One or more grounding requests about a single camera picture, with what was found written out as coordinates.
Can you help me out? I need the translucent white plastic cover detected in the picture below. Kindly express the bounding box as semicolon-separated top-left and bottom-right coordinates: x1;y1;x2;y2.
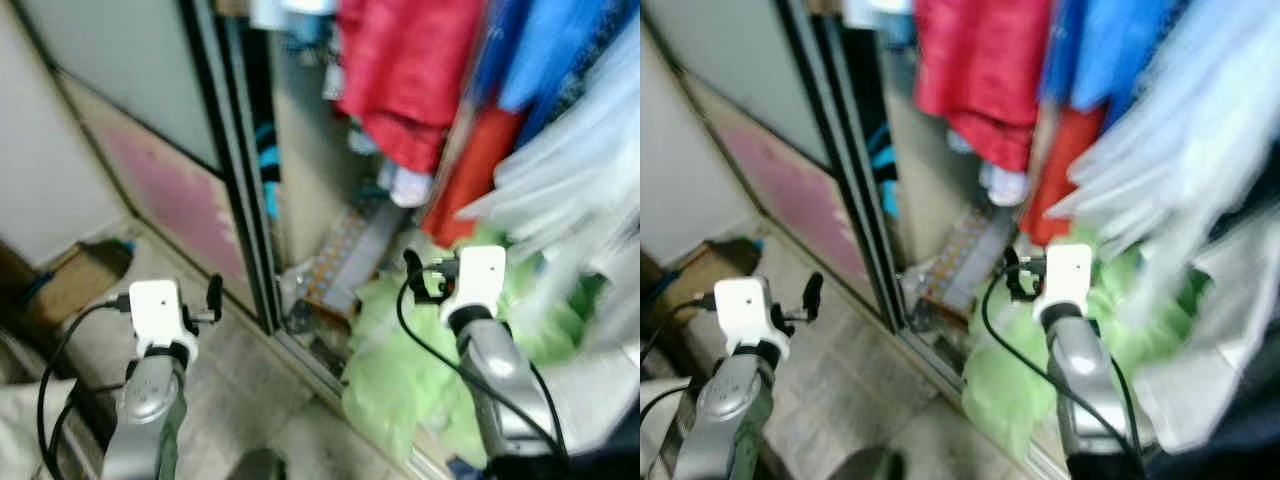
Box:
460;20;641;301
1045;0;1280;331

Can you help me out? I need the orange-red hanging cloth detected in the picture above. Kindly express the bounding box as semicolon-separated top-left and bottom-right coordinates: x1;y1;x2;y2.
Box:
1020;105;1106;246
420;105;526;249

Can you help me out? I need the small white cloth bundle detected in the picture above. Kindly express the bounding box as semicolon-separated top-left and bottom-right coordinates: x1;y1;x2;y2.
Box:
978;160;1029;208
380;160;433;209

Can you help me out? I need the red hanging garment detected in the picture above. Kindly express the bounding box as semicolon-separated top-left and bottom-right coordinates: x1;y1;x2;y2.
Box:
912;0;1051;173
335;0;491;176

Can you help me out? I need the brown cardboard box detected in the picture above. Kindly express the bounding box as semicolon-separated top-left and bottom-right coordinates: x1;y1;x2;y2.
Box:
640;238;766;321
0;238;138;336

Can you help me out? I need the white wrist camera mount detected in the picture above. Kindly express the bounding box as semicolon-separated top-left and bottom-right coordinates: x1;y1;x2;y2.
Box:
440;245;508;326
128;280;199;359
1032;242;1094;323
713;277;791;359

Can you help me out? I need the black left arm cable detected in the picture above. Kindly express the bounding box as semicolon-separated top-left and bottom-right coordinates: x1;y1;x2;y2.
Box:
640;292;717;421
37;295;133;480

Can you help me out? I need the white hanging garment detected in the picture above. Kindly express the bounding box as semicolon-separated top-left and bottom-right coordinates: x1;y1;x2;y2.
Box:
840;0;916;29
250;0;336;31

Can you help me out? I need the grey pink sliding wardrobe door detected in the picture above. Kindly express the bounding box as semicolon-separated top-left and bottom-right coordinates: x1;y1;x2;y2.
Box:
15;0;281;336
640;0;906;331

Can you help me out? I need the off-white floor cloth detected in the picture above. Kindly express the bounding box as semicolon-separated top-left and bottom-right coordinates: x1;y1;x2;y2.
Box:
640;375;691;471

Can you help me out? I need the blue hanging garment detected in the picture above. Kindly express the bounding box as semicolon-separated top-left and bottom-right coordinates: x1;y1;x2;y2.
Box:
470;0;641;141
1040;0;1191;126

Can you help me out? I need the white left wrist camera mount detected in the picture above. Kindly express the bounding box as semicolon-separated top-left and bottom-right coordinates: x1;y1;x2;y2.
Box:
128;280;199;359
713;277;791;359

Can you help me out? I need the black teal striped garment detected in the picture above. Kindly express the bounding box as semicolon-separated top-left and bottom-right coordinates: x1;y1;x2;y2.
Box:
865;50;901;216
250;40;283;221

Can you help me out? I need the orange grey patterned box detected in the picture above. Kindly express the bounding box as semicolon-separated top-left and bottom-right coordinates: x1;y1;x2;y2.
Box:
925;205;1016;301
298;205;401;306

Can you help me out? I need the white fabric bundle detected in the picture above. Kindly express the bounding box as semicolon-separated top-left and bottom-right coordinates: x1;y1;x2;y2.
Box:
540;340;641;451
1130;205;1280;456

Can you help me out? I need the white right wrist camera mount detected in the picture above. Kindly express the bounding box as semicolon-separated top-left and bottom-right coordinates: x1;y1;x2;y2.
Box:
440;245;508;326
1032;242;1094;323

